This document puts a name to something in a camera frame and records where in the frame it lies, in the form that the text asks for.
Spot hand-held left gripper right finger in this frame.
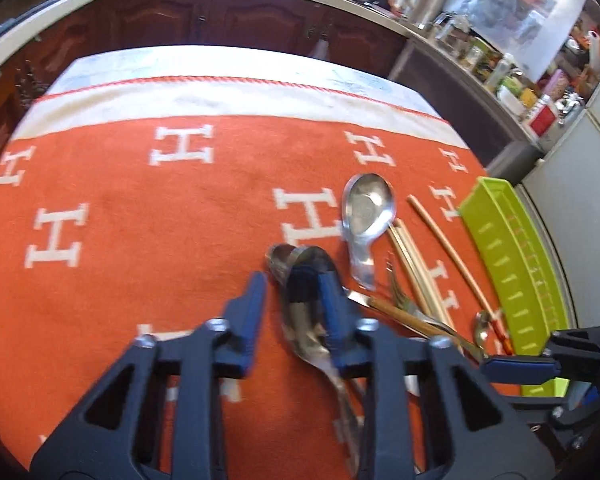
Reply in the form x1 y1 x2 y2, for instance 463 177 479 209
319 269 552 480

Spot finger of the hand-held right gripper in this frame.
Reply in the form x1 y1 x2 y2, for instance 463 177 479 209
482 326 600 387
549 384 600 456

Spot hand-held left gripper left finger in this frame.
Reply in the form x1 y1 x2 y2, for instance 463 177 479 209
30 272 267 480

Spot steel spoon wooden handle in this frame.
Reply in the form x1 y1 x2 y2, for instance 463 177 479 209
300 246 486 361

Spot small steel spoon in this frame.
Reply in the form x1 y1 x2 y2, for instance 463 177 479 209
473 309 497 348

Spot steel spoon ornate handle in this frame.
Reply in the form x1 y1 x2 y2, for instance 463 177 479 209
265 243 368 478

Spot steel fork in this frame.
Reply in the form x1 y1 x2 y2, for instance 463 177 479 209
384 255 481 356

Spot bamboo chopstick red striped end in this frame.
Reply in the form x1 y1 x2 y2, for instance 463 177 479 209
387 225 463 348
395 218 468 346

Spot green plastic utensil tray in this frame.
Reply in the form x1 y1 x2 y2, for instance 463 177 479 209
457 176 574 399

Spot wide steel soup spoon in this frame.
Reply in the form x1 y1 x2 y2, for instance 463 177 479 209
341 172 398 292

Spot brown chopstick patterned end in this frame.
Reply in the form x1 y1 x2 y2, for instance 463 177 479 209
406 195 511 356

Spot orange printed blanket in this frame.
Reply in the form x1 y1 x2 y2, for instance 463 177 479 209
0 76 576 480

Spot grey refrigerator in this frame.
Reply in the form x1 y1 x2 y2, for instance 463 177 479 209
522 52 600 333

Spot red box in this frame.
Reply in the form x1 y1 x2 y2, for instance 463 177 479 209
529 102 558 137

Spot grey cabinet panel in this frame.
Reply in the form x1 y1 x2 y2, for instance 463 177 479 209
387 37 536 166

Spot chrome faucet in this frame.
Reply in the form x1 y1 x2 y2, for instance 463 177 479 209
555 91 588 123

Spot green white container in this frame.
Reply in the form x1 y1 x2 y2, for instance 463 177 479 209
495 76 527 113

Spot glass jar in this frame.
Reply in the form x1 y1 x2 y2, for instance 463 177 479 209
462 39 488 73

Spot dark wooden kitchen cabinets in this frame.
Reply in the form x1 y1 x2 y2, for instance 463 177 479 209
0 0 411 171

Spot steel electric kettle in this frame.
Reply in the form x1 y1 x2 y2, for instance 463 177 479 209
392 0 452 30

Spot clear plastic bag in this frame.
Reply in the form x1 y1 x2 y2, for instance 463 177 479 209
447 0 592 84

